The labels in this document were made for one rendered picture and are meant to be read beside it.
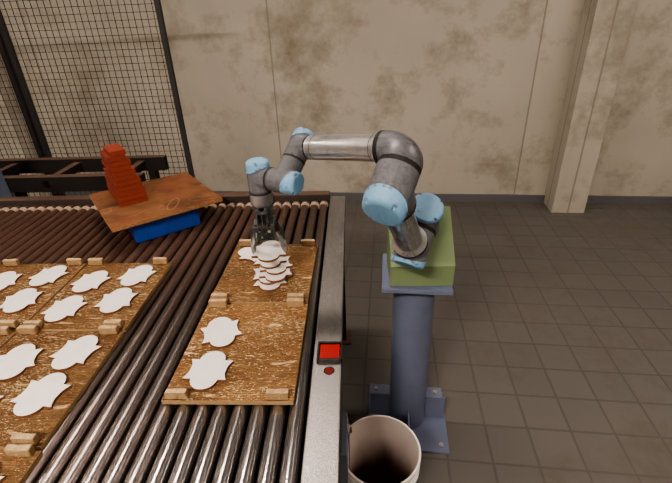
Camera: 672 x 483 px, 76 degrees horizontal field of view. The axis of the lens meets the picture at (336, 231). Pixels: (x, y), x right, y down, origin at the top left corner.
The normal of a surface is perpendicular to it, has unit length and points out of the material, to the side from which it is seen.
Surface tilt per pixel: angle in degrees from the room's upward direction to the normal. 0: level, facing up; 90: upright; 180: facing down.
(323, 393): 0
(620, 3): 90
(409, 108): 90
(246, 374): 0
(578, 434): 0
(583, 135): 90
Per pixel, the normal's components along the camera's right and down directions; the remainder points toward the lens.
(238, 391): -0.04, -0.89
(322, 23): -0.11, 0.46
